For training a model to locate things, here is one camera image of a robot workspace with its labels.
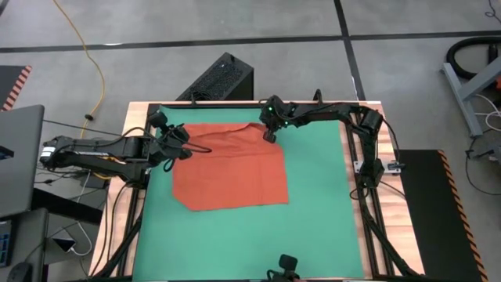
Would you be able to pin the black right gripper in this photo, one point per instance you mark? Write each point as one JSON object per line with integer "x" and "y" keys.
{"x": 276, "y": 113}

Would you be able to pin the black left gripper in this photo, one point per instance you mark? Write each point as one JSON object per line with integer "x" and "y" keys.
{"x": 168, "y": 143}

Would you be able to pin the orange towel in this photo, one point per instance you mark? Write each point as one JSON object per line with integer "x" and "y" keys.
{"x": 235, "y": 172}

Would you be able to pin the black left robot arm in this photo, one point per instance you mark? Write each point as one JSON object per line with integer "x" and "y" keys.
{"x": 98, "y": 156}

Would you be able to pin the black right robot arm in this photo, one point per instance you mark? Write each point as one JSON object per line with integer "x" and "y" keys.
{"x": 325, "y": 110}

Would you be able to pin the black table clamp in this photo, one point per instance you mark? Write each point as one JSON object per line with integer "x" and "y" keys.
{"x": 318, "y": 97}
{"x": 192, "y": 98}

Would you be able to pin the black computer tower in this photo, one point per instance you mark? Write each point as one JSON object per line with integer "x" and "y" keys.
{"x": 223, "y": 78}

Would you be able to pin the green table mat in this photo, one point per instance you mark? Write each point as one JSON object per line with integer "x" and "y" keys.
{"x": 313, "y": 235}

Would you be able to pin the black boxy device on stem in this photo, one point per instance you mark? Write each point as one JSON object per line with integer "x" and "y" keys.
{"x": 288, "y": 261}

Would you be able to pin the dark smartphone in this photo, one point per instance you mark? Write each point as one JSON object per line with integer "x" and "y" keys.
{"x": 64, "y": 244}

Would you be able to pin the grey laptop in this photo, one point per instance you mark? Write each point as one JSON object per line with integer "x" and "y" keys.
{"x": 19, "y": 164}

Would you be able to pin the black floor mat orange stripes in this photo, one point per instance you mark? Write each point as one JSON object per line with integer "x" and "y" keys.
{"x": 9, "y": 84}
{"x": 430, "y": 219}

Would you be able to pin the grey metal stand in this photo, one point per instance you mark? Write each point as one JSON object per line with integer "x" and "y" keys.
{"x": 463, "y": 100}

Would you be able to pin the black keyboard with lit keys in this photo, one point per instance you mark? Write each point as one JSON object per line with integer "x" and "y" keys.
{"x": 4, "y": 244}

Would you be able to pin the black computer mouse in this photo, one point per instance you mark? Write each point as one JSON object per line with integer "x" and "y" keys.
{"x": 19, "y": 274}

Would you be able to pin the black table frame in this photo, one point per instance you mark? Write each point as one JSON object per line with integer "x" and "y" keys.
{"x": 153, "y": 108}

